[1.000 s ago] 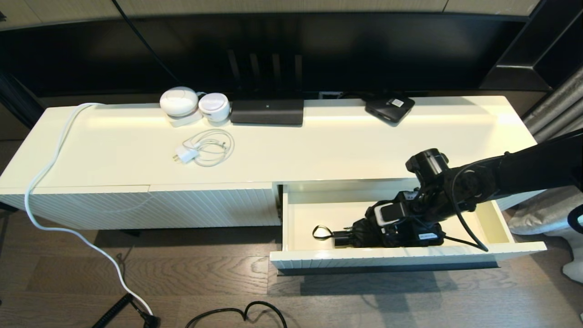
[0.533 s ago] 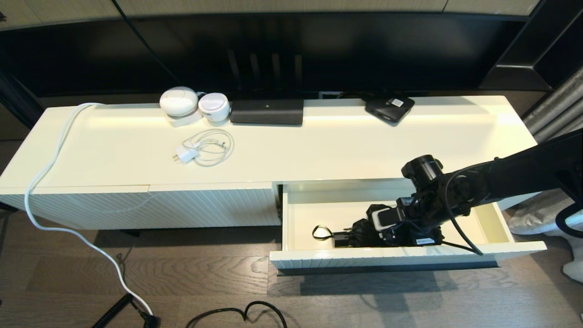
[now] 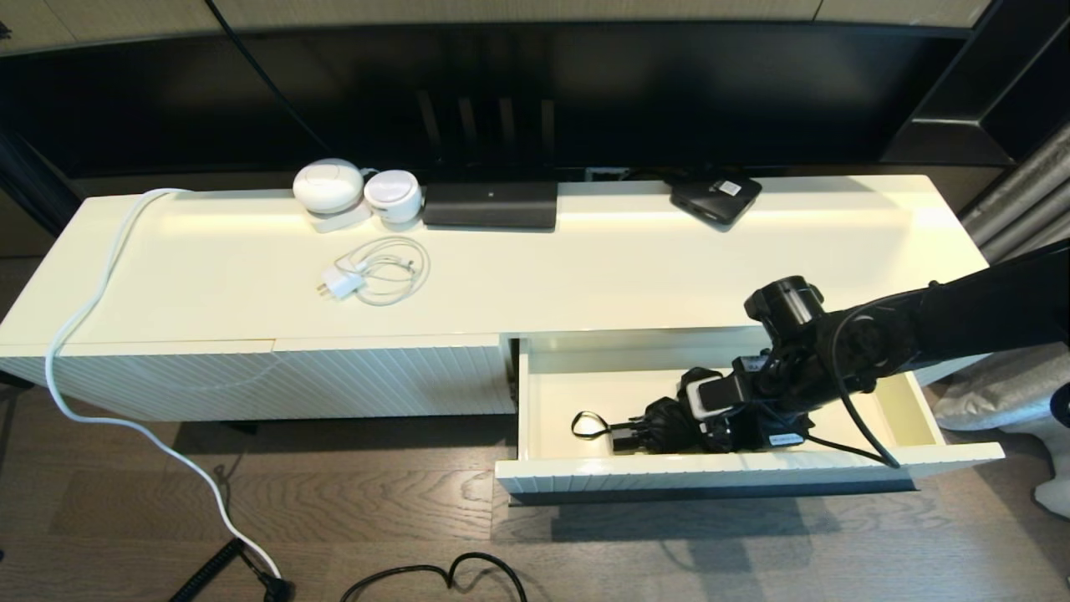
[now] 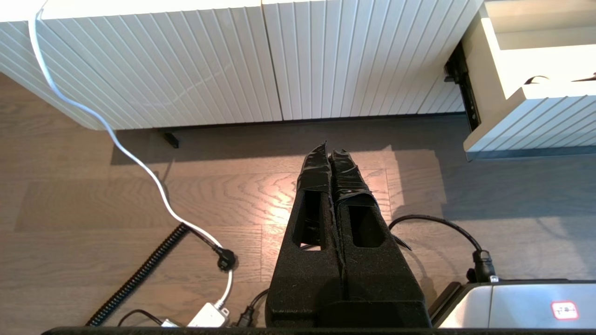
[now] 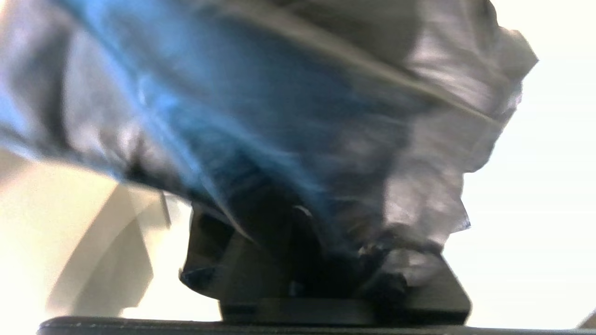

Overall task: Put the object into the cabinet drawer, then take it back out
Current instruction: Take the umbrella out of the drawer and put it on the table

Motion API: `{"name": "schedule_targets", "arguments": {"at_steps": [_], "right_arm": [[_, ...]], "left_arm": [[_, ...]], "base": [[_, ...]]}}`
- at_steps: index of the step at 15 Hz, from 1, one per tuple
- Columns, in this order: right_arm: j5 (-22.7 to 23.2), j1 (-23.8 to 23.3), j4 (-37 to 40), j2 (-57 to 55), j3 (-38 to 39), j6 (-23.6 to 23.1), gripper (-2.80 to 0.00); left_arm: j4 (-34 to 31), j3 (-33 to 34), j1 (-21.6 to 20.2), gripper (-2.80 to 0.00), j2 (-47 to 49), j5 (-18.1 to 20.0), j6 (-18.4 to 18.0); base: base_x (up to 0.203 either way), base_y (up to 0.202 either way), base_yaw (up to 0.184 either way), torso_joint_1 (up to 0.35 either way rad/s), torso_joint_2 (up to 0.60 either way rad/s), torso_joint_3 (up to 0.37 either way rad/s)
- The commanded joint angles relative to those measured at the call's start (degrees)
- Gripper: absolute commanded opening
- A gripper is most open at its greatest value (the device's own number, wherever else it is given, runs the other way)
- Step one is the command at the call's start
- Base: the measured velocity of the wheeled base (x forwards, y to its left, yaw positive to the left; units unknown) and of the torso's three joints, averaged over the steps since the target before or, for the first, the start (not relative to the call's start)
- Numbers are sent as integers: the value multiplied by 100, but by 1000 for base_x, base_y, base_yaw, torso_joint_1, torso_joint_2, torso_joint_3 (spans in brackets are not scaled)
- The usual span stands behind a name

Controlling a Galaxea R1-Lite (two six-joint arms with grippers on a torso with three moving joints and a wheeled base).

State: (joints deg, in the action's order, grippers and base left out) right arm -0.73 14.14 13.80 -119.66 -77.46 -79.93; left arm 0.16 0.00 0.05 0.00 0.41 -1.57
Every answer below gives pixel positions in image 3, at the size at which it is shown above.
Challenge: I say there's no black umbrella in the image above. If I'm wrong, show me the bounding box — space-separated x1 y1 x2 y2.
571 366 736 455

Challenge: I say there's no white fluted drawer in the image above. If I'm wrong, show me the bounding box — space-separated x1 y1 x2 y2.
495 330 1006 505

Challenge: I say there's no white tv cabinet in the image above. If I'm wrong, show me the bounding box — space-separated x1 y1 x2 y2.
0 174 1031 423

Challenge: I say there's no small black set-top box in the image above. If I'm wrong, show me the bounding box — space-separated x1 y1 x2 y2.
669 174 763 232

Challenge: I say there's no black television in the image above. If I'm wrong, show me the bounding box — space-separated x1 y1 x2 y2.
0 21 991 181

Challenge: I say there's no black router with antennas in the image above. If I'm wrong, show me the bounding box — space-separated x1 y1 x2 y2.
415 90 558 231

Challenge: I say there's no black shelf unit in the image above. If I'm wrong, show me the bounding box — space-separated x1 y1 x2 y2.
878 0 1070 168

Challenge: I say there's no small white round device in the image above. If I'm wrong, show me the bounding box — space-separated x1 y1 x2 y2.
364 170 423 225

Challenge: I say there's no white charger adapter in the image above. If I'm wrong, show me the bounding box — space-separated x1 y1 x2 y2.
317 268 367 302

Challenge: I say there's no large white round device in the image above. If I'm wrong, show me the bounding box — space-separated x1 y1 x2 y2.
293 158 375 235

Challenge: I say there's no black power plug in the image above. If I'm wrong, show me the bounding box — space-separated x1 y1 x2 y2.
238 548 295 602

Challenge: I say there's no dark grey curtain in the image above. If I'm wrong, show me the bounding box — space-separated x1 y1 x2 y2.
0 125 84 239

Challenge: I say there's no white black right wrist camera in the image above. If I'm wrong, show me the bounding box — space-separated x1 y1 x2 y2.
684 375 749 423

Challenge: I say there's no thin black camera cable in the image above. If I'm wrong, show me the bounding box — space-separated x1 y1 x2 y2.
802 334 902 469

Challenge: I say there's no black floor cable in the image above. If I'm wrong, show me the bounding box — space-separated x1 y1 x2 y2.
340 552 527 602

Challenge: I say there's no thin white charging cable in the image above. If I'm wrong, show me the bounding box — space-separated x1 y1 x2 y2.
334 236 431 307

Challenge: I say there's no black coiled cable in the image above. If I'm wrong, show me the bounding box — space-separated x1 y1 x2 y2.
170 538 247 602

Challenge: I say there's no thin black wall cable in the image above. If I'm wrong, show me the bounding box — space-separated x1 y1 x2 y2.
205 0 331 156

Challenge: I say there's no thick white power cord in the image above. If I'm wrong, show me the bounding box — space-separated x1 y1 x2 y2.
44 189 281 582

